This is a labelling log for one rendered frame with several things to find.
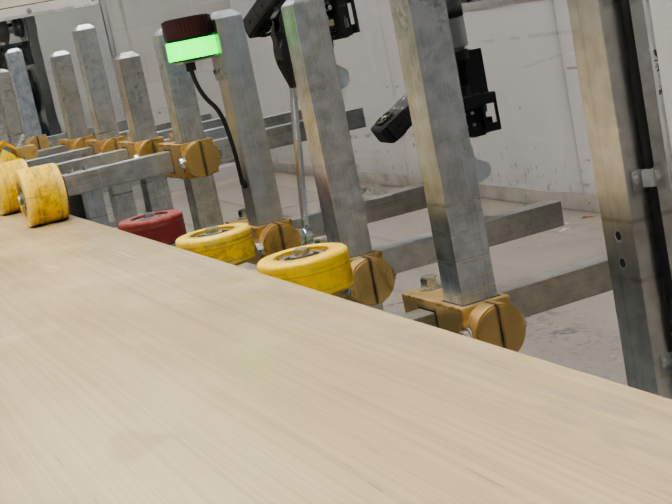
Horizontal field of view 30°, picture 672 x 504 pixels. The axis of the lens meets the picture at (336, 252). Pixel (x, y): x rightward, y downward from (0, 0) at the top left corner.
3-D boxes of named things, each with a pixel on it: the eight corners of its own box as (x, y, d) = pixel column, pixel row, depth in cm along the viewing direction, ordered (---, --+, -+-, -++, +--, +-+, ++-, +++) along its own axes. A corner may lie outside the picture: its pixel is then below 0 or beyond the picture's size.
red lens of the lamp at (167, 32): (205, 34, 153) (201, 16, 153) (220, 30, 148) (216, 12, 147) (158, 43, 151) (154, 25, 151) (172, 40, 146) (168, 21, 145)
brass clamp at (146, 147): (154, 164, 210) (148, 134, 209) (177, 166, 197) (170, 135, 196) (119, 172, 207) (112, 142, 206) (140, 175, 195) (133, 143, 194)
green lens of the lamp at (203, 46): (209, 54, 154) (205, 36, 153) (225, 51, 148) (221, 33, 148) (163, 63, 152) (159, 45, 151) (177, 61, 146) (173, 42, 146)
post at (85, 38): (149, 285, 229) (89, 23, 221) (154, 287, 226) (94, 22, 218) (131, 290, 228) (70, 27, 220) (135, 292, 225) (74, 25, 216)
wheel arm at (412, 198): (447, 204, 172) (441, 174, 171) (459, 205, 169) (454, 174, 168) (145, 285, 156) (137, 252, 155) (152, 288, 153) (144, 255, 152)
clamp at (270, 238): (267, 249, 166) (260, 212, 165) (306, 259, 153) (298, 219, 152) (228, 260, 164) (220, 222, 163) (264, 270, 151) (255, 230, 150)
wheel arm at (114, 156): (297, 127, 216) (293, 106, 215) (305, 127, 212) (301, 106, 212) (9, 194, 197) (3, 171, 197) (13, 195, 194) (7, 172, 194)
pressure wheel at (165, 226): (189, 290, 161) (170, 203, 159) (208, 298, 153) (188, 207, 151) (130, 306, 158) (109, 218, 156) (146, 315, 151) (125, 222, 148)
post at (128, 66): (197, 338, 208) (133, 50, 199) (203, 342, 205) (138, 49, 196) (177, 344, 206) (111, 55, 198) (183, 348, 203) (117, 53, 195)
